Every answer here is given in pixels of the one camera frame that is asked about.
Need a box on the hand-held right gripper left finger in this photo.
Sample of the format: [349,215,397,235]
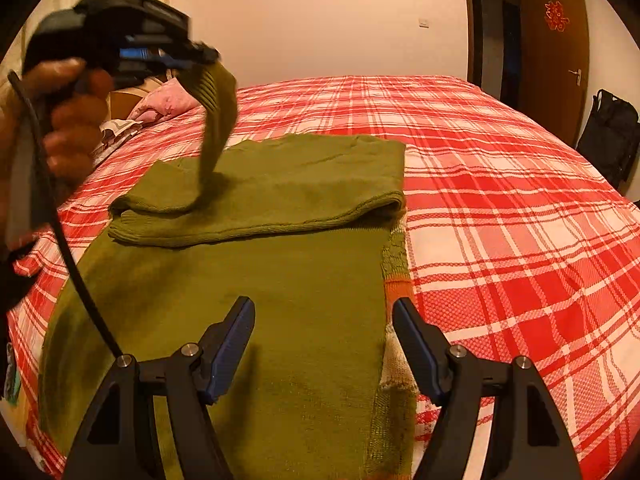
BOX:
[62,296,256,480]

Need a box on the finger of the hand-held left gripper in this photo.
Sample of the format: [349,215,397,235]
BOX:
[120,56,194,84]
[120,35,221,65]

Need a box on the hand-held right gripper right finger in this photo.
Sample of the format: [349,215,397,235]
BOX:
[392,297,583,480]

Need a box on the green knitted sweater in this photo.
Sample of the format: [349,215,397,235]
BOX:
[39,61,421,480]

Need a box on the person's left hand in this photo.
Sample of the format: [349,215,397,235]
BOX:
[22,58,115,187]

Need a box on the pink pillow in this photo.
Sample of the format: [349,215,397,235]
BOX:
[127,77,202,126]

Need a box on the printed cloth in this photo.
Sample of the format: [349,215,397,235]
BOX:
[92,119,146,162]

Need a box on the red plaid bed sheet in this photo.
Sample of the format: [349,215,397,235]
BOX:
[7,75,640,480]

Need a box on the large black bag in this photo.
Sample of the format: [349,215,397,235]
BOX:
[575,88,640,192]

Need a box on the brown wooden door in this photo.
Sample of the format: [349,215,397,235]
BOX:
[519,0,592,147]

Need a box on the red paper door decoration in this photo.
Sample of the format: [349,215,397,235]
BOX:
[543,1,571,34]

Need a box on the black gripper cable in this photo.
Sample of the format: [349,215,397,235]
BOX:
[7,71,126,359]

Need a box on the dark wooden door frame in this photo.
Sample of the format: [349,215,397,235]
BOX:
[461,0,527,111]

